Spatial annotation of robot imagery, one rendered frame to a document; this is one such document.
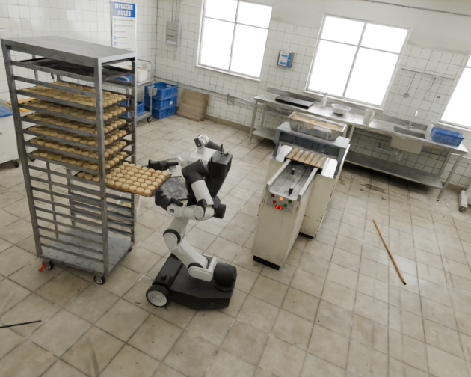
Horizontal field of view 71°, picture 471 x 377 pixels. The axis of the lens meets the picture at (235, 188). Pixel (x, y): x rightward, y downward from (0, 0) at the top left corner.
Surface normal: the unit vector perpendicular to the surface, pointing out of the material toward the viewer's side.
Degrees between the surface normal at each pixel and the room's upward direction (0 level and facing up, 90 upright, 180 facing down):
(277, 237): 90
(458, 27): 90
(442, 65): 90
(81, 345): 0
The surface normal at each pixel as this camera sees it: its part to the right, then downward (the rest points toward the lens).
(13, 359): 0.15, -0.87
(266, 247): -0.41, 0.38
